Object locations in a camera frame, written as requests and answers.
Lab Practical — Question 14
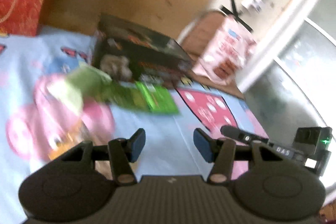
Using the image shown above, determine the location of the clear yellow peanut bag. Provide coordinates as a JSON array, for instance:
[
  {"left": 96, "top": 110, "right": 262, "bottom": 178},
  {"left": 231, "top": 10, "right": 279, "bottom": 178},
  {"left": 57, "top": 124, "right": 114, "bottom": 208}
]
[{"left": 48, "top": 121, "right": 106, "bottom": 177}]

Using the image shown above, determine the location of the dark green snack packet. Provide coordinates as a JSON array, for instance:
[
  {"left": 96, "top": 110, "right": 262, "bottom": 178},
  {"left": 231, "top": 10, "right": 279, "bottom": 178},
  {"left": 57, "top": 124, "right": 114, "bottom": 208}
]
[{"left": 96, "top": 81, "right": 149, "bottom": 111}]

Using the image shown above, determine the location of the bright green snack packet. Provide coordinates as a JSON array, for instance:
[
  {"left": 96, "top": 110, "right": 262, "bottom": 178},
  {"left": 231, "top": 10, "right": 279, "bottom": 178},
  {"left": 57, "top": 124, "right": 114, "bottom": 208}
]
[{"left": 135, "top": 82, "right": 179, "bottom": 114}]

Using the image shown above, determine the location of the light green snack packet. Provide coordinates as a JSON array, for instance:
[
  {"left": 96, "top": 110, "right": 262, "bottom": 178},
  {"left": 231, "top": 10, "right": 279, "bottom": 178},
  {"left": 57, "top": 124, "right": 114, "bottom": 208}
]
[{"left": 47, "top": 63, "right": 112, "bottom": 115}]

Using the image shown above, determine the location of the cartoon pig blue bedsheet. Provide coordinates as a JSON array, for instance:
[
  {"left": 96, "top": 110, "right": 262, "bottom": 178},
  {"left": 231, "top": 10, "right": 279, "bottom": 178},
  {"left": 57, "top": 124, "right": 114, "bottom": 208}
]
[{"left": 1, "top": 27, "right": 266, "bottom": 223}]

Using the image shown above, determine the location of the black sheep print box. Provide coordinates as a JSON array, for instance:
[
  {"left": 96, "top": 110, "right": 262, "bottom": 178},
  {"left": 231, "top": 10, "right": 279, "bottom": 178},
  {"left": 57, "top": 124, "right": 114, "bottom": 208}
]
[{"left": 92, "top": 14, "right": 193, "bottom": 86}]

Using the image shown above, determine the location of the pink twisted snack bag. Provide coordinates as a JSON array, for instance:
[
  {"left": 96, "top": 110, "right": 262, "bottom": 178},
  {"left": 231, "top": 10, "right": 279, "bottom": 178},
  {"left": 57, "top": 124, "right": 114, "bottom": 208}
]
[{"left": 193, "top": 15, "right": 257, "bottom": 85}]

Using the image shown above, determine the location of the brown seat cushion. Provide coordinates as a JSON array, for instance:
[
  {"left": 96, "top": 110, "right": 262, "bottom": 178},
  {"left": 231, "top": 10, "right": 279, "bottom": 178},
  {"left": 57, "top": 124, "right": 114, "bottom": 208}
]
[{"left": 178, "top": 10, "right": 244, "bottom": 99}]

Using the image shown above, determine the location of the white window frame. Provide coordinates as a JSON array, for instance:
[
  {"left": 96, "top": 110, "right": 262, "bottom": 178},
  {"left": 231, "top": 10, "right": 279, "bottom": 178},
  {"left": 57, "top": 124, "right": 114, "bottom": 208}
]
[{"left": 235, "top": 0, "right": 336, "bottom": 93}]

